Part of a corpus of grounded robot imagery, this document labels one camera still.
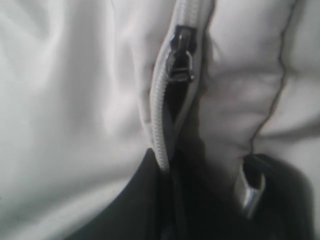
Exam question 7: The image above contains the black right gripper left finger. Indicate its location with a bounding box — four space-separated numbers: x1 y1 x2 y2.
67 148 175 240

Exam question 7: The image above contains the cream fabric duffel bag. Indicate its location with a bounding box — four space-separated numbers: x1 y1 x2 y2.
0 0 320 240

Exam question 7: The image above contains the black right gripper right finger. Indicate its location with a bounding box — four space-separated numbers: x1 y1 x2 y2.
174 147 320 240

